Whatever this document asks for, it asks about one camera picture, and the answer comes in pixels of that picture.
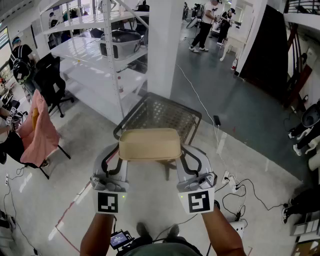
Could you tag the black office chair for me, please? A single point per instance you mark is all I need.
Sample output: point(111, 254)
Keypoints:
point(48, 77)

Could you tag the white ornate table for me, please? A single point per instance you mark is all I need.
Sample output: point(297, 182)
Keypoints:
point(236, 40)

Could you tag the black phone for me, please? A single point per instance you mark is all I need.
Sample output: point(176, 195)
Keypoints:
point(217, 120)

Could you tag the clear storage bin dark lid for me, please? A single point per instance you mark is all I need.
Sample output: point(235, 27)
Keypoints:
point(122, 42)

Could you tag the person's shoe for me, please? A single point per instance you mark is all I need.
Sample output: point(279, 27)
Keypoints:
point(173, 231)
point(143, 232)

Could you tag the person's left forearm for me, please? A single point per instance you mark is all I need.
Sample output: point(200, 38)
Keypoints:
point(97, 232)

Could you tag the black metal chair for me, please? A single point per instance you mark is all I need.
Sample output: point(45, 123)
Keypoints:
point(63, 151)

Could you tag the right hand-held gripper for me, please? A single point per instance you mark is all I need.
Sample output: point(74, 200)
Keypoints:
point(198, 201)

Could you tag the white metal shelf rack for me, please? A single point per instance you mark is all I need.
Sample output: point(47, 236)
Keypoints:
point(85, 70)

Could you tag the person's green shirt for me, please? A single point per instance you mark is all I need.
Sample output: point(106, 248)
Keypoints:
point(160, 250)

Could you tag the black woven glass-top table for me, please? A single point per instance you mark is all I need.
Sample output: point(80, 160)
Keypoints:
point(160, 112)

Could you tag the red white canister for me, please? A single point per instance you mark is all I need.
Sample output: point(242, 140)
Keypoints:
point(234, 65)

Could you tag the white power strip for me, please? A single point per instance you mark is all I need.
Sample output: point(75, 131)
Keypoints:
point(228, 178)

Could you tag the person's right shoe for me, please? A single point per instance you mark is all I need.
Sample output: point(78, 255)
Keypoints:
point(173, 231)

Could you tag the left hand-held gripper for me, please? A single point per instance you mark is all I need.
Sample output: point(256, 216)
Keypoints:
point(107, 200)

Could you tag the small screen device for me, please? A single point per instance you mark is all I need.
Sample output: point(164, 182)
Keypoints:
point(119, 240)

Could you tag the beige plastic tray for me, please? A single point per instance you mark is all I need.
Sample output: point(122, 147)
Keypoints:
point(150, 143)

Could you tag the person's left shoe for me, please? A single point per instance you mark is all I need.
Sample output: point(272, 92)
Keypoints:
point(143, 232)

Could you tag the person's right forearm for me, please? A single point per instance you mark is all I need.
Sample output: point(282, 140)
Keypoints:
point(220, 230)

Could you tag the pink cloth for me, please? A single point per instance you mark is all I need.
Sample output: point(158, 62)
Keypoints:
point(37, 135)

